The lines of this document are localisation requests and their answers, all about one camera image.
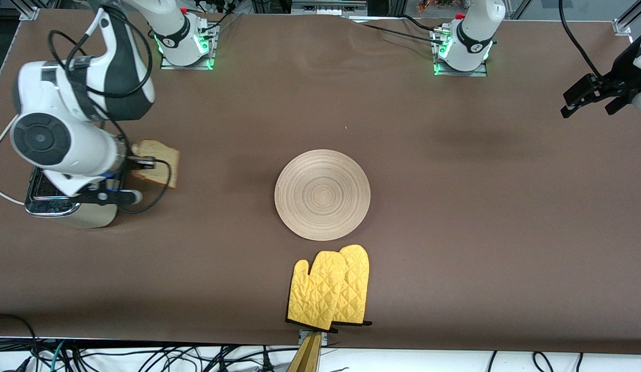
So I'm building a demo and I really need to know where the slice of bread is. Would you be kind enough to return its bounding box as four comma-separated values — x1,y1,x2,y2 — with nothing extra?
130,139,180,190

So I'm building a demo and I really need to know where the round wooden plate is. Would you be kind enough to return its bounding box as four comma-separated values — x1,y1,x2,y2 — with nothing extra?
274,149,371,241

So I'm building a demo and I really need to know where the cream and chrome toaster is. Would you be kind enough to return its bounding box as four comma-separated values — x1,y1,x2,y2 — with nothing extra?
25,165,119,229

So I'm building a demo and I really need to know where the yellow quilted oven mitt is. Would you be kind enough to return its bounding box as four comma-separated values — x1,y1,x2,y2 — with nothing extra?
286,251,348,332
331,244,373,327

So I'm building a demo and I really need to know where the yellow wooden beam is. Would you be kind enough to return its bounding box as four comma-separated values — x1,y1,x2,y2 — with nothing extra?
287,332,322,372

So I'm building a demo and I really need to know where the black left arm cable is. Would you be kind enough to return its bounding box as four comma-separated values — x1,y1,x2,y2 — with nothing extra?
558,0,605,79

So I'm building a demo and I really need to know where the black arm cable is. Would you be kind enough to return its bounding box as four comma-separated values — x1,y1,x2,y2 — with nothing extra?
558,0,605,79
48,4,172,215

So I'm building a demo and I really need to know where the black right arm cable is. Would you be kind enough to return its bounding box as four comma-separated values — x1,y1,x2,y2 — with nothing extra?
48,4,172,215

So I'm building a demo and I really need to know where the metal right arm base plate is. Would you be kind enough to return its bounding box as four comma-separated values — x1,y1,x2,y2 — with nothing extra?
160,21,217,70

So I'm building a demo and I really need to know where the black looped floor cable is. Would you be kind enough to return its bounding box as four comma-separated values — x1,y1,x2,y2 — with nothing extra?
0,313,40,372

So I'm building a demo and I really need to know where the teal floor cable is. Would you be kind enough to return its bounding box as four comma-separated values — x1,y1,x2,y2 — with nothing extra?
50,340,68,372

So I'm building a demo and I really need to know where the short black table cable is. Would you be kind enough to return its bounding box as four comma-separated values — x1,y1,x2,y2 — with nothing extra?
401,14,441,32

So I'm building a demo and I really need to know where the long black table cable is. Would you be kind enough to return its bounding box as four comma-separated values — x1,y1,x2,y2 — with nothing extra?
359,23,443,43

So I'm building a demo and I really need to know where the small metal bracket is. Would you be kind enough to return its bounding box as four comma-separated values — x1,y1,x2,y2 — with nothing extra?
298,330,329,346

